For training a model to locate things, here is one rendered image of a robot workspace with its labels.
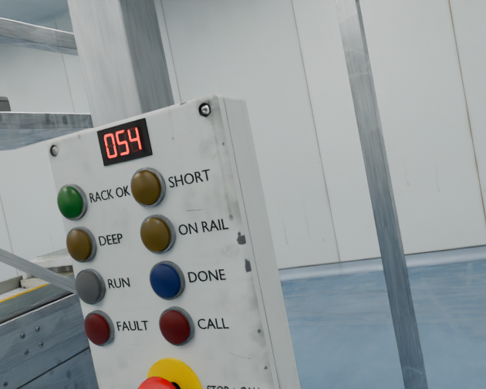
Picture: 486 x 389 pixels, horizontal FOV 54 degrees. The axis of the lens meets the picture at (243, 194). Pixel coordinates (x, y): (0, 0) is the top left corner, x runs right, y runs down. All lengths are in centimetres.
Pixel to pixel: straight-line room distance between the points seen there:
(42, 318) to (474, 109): 354
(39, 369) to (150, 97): 93
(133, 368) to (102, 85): 25
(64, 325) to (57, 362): 10
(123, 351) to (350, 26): 125
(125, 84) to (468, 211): 384
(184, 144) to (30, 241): 538
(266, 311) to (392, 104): 380
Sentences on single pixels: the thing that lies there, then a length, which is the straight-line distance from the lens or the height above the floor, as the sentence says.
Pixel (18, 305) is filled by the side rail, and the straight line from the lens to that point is 119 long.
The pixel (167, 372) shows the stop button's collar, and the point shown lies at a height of 90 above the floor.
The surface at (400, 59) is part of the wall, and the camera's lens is 415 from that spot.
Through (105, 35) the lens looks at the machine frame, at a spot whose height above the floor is 119.
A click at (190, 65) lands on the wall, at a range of 456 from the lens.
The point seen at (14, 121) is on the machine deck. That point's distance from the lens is 120.
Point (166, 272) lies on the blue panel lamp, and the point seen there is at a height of 98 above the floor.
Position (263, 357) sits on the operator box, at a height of 91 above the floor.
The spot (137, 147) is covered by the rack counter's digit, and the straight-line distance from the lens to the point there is 37.
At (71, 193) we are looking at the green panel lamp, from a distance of 41.
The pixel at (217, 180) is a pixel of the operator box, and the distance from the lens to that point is 33.
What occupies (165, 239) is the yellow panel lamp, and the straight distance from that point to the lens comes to 36.
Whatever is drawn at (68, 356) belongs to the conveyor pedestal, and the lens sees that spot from 134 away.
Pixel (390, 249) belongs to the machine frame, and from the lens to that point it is 151.
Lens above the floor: 105
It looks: 3 degrees down
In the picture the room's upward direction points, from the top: 11 degrees counter-clockwise
